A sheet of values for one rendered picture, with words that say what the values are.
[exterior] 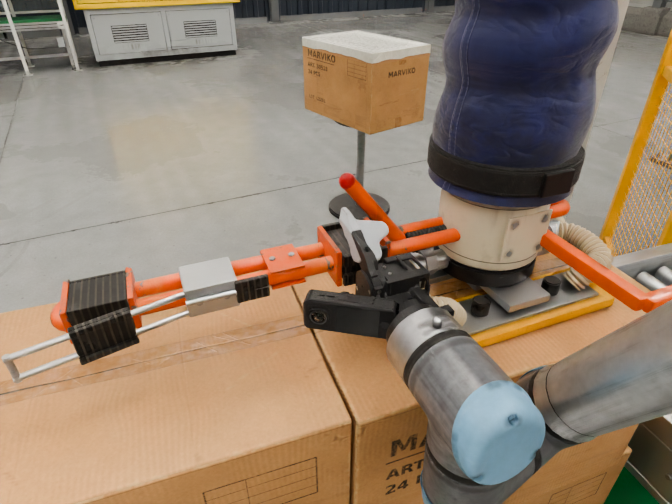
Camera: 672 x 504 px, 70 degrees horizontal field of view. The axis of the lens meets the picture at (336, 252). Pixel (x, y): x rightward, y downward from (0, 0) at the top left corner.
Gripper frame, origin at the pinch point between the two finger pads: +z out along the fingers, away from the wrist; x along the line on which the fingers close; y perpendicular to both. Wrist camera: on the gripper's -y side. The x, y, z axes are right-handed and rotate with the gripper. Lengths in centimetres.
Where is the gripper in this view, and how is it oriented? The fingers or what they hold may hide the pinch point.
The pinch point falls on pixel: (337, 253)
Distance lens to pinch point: 71.7
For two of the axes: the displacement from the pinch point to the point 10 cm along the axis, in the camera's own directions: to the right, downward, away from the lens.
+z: -3.7, -5.0, 7.8
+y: 9.3, -2.0, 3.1
